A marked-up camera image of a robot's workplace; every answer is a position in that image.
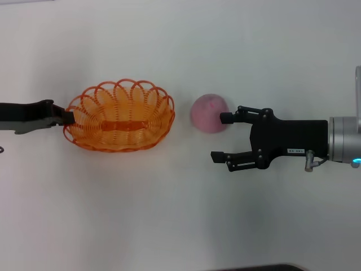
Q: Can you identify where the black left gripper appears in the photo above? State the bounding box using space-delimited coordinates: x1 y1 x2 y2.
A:
0 99 76 136

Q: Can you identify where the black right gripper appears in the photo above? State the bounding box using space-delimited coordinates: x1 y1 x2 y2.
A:
210 105 330 173

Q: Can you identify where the pink peach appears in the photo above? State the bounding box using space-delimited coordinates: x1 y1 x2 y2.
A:
190 93 230 134

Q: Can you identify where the orange woven plastic basket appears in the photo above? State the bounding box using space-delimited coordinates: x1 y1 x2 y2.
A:
63 78 176 154

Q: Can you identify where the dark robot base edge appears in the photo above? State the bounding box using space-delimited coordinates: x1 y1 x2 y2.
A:
222 263 309 271

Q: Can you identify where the silver right gripper cable plug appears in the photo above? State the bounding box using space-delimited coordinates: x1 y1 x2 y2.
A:
303 150 329 173

